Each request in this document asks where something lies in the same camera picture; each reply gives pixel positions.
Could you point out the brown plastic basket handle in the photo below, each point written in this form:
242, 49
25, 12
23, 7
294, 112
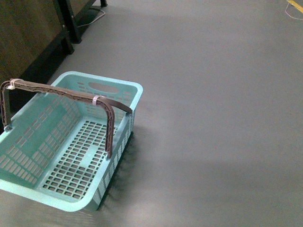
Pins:
103, 102

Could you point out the teal plastic shopping basket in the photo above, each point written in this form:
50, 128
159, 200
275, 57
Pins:
53, 151

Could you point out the white zip tie right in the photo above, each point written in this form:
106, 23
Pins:
94, 100

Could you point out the white zip tie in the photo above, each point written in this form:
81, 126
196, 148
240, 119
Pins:
11, 85
94, 100

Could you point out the white zip tie left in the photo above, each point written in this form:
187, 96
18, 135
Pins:
11, 85

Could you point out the dark shelf rack frame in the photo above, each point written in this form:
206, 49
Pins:
30, 30

